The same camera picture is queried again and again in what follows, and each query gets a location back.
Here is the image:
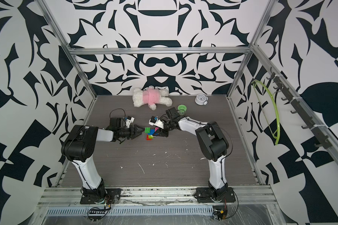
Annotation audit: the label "blue long lego brick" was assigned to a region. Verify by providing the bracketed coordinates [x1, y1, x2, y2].
[148, 129, 155, 136]

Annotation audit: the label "dark green lego brick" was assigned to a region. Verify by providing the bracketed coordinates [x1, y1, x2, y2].
[145, 127, 151, 134]

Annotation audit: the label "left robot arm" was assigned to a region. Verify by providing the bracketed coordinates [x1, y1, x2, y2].
[61, 125, 145, 199]

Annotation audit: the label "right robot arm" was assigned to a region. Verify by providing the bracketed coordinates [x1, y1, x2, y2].
[149, 107, 230, 201]

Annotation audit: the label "green lidded jar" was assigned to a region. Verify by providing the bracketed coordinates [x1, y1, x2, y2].
[177, 105, 187, 113]

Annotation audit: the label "white teddy bear pink shirt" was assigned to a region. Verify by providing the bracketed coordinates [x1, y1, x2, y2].
[132, 86, 172, 111]

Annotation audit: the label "white alarm clock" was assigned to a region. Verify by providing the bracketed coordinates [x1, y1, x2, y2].
[195, 94, 208, 106]

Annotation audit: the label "green toy bow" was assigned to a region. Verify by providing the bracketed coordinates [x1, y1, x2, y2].
[251, 80, 281, 146]

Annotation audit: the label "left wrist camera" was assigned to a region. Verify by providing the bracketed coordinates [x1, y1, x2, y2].
[109, 116, 135, 129]

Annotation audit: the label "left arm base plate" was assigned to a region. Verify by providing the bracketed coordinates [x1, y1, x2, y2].
[80, 188, 122, 205]

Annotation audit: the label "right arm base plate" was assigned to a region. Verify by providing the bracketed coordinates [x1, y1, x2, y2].
[194, 186, 236, 203]

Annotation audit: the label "black connector left cable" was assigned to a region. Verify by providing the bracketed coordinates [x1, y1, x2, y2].
[87, 206, 112, 221]

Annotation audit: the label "black connector cable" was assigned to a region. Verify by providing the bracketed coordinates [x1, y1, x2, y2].
[87, 206, 112, 221]
[212, 206, 229, 221]

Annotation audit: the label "black connector right cable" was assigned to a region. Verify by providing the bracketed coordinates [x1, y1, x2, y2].
[212, 206, 229, 221]

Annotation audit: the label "black wall hook rack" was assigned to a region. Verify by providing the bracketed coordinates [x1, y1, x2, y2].
[267, 67, 333, 150]

